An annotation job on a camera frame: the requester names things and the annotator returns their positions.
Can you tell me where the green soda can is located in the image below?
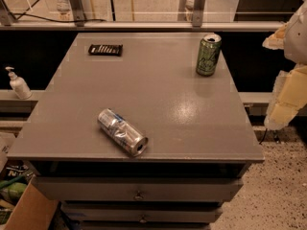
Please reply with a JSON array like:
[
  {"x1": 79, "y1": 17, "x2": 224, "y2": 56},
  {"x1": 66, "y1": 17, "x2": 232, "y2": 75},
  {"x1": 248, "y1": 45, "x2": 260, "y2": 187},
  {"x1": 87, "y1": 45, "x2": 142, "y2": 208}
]
[{"x1": 196, "y1": 33, "x2": 222, "y2": 77}]

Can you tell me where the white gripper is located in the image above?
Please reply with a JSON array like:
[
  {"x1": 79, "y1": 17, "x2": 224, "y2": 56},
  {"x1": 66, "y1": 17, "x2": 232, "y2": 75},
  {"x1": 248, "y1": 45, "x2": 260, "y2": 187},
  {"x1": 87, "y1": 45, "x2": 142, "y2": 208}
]
[{"x1": 262, "y1": 1, "x2": 307, "y2": 130}]

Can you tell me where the silver redbull can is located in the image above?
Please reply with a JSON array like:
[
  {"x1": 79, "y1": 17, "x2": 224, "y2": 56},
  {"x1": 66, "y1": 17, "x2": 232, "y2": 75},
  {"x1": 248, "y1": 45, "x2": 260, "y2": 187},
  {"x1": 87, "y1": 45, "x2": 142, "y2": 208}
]
[{"x1": 97, "y1": 108, "x2": 149, "y2": 156}]

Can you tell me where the white pump dispenser bottle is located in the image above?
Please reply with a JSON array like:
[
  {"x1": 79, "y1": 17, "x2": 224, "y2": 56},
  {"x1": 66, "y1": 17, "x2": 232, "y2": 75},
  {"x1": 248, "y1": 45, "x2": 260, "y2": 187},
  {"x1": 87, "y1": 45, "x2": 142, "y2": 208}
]
[{"x1": 6, "y1": 66, "x2": 32, "y2": 100}]

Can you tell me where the black cable on rail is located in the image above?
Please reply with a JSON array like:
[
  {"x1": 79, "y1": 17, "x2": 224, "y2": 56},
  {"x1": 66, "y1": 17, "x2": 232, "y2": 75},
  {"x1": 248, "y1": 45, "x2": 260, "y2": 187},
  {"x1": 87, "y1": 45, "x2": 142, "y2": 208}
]
[{"x1": 11, "y1": 12, "x2": 108, "y2": 24}]

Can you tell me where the brown cardboard box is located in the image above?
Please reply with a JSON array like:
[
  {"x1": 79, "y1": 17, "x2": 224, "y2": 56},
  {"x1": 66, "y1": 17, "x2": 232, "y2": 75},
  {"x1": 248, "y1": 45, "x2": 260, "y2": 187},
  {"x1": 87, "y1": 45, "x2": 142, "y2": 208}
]
[{"x1": 1, "y1": 176, "x2": 59, "y2": 230}]

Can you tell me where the grey metal railing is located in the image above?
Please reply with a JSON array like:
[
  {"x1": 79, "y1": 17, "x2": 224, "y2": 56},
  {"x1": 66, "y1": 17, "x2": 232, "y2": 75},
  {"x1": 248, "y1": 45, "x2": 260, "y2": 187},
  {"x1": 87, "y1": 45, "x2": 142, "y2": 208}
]
[{"x1": 0, "y1": 0, "x2": 307, "y2": 34}]

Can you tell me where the drawer knob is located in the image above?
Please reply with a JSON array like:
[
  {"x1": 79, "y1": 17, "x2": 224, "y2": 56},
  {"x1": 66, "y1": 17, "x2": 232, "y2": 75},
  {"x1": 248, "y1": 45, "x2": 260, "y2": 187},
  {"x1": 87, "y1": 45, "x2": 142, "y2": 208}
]
[
  {"x1": 133, "y1": 191, "x2": 144, "y2": 201},
  {"x1": 139, "y1": 216, "x2": 148, "y2": 224}
]

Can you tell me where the green bag in box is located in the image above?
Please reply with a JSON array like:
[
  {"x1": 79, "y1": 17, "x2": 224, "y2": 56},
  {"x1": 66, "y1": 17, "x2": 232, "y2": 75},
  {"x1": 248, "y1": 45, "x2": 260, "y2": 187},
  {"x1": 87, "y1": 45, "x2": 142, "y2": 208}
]
[{"x1": 0, "y1": 182, "x2": 27, "y2": 203}]

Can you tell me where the top drawer knob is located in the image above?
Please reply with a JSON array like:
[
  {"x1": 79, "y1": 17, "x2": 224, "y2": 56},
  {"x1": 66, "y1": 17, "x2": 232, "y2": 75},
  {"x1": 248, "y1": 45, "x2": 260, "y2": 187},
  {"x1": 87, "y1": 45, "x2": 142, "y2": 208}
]
[{"x1": 133, "y1": 191, "x2": 144, "y2": 201}]

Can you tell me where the dark snack bar wrapper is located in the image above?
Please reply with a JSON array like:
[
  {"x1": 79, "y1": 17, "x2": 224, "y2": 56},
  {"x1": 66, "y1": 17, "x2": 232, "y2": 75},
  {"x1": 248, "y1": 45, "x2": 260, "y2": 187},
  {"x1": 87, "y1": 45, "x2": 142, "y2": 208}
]
[{"x1": 88, "y1": 44, "x2": 123, "y2": 57}]

